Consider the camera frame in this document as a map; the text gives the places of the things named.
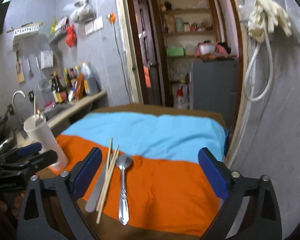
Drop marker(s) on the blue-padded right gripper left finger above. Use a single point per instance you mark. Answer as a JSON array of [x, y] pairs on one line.
[[83, 172]]

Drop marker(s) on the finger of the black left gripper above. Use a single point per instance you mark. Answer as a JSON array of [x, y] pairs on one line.
[[17, 154], [33, 165]]

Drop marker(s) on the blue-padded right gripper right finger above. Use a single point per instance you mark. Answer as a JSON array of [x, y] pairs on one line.
[[217, 174]]

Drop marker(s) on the wooden chopstick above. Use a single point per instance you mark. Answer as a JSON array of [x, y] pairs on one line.
[[99, 213], [109, 157], [35, 110], [110, 173]]

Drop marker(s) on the steel sink faucet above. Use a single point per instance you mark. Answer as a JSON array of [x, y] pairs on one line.
[[15, 106]]

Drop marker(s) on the white plastic utensil cup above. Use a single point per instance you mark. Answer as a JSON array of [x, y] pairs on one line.
[[41, 132]]

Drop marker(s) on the wooden chopstick over knife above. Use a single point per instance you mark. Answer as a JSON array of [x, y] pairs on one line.
[[109, 157]]

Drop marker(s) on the steel table knife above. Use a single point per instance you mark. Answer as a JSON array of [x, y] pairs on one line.
[[95, 194]]

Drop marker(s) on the large steel spoon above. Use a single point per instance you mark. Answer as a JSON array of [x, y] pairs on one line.
[[123, 162]]

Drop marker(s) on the orange cloth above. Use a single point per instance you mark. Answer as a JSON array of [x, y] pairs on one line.
[[163, 195]]

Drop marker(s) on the light blue cloth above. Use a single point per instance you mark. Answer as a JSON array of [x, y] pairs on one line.
[[170, 137]]

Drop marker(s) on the dark soy sauce bottle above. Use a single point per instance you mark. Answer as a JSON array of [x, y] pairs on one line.
[[59, 89]]

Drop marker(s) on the brown snack packet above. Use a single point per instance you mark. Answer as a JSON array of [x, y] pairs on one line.
[[78, 93]]

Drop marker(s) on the large dark sauce jug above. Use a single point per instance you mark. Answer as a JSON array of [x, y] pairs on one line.
[[90, 84]]

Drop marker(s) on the grey cabinet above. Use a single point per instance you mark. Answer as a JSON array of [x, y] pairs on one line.
[[213, 87]]

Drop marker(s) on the red hanging bag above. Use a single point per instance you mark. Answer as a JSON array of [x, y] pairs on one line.
[[71, 38]]

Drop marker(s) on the metal bowl on cabinet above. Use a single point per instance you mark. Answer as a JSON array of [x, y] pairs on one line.
[[207, 48]]

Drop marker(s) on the green box on shelf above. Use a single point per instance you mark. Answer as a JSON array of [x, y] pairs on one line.
[[175, 51]]

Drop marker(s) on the hanging plastic bag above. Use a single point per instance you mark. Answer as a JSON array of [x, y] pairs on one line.
[[83, 12]]

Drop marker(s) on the cream rubber gloves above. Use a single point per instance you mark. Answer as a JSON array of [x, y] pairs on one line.
[[265, 17]]

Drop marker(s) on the white wall rack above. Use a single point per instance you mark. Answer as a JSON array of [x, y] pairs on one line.
[[25, 31]]

